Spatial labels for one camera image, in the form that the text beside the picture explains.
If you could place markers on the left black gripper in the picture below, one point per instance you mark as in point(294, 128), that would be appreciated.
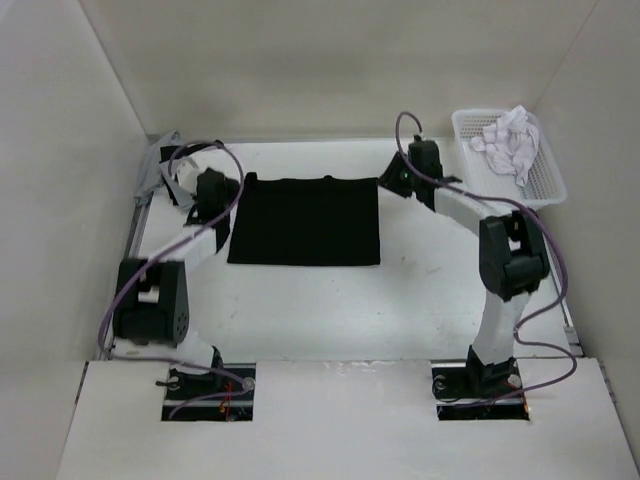
point(232, 187)

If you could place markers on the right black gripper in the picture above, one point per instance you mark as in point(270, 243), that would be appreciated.
point(388, 179)

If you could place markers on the black tank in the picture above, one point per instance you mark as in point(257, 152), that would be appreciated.
point(177, 152)
point(323, 222)

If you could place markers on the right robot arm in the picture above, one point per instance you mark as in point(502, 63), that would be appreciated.
point(512, 262)

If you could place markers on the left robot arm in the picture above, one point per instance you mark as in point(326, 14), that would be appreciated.
point(150, 319)

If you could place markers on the folded grey tank top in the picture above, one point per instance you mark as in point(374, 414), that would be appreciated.
point(181, 197)

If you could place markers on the folded white tank top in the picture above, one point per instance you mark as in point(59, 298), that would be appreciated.
point(215, 159)

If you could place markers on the folded black tank top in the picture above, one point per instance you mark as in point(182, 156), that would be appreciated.
point(177, 152)

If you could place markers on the white crumpled tank top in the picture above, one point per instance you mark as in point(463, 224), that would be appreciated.
point(510, 145)

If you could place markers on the grey cloth at corner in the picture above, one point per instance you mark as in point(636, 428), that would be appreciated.
point(150, 175)

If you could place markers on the white plastic basket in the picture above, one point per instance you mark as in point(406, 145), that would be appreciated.
point(545, 185)

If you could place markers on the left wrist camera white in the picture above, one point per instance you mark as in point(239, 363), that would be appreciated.
point(187, 173)

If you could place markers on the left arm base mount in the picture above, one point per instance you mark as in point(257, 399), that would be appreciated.
point(209, 397)

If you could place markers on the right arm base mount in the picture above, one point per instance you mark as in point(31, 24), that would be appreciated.
point(458, 399)

